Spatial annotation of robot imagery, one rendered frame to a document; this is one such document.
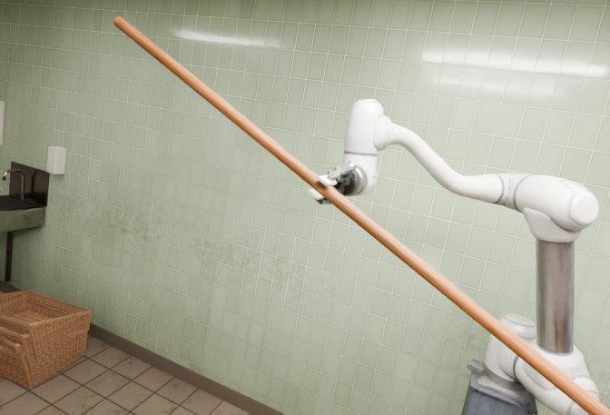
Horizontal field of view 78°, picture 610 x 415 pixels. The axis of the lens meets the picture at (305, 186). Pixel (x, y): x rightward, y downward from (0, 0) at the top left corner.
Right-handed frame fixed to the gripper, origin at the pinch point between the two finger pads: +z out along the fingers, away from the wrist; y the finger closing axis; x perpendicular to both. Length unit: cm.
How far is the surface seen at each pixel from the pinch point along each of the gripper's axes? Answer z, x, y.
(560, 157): -119, -54, -47
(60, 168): -112, 200, 149
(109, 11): -117, 224, 31
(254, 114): -118, 87, 25
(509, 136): -119, -31, -42
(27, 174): -115, 232, 179
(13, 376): -55, 103, 233
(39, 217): -110, 197, 195
